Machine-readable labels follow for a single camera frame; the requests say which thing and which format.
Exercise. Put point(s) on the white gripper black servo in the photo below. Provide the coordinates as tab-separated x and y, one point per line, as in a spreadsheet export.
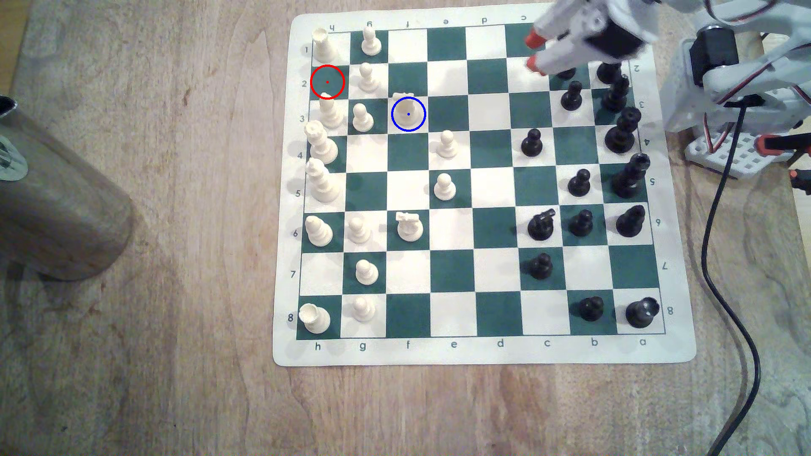
568	54

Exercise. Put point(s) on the white knight chess piece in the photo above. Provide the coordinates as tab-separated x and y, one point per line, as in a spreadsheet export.
406	111
410	228

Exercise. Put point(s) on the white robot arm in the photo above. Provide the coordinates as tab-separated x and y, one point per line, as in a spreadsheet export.
716	63

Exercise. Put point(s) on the black pawn chess piece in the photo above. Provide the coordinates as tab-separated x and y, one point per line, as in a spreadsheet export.
540	268
572	97
580	224
532	144
590	309
566	75
579	183

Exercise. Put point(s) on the black knight chess piece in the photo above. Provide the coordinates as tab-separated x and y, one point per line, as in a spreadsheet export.
541	227
609	73

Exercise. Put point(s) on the black bishop chess piece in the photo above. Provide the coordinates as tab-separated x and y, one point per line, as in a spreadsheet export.
630	223
615	96

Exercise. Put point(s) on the black queen chess piece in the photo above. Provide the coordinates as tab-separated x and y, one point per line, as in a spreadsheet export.
621	134

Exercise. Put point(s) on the black king chess piece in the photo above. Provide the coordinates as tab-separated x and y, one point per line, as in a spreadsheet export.
627	180

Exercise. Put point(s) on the white pawn chess piece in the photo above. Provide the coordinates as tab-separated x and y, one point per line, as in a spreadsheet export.
359	232
447	145
362	119
366	273
366	78
371	42
445	188
363	310

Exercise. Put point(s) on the green white chess mat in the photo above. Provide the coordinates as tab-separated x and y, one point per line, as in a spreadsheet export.
488	190

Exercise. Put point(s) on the white rook chess piece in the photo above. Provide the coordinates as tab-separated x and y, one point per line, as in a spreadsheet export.
313	319
324	44

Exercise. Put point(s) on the white bishop chess piece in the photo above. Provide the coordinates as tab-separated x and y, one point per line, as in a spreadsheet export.
319	232
330	114

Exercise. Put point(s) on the white queen chess piece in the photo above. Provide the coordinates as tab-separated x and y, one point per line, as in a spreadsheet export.
322	147

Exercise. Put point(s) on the white king chess piece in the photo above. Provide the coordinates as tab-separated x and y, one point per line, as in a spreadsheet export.
323	183

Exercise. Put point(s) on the black rook chess piece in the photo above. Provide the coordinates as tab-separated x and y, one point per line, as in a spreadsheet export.
642	313

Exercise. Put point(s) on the orange black clamp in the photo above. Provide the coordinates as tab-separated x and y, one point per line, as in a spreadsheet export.
802	180
782	144

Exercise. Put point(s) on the metal cylinder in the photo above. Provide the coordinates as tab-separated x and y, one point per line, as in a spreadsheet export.
57	202

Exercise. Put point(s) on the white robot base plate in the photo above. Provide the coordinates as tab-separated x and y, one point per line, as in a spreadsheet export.
747	161

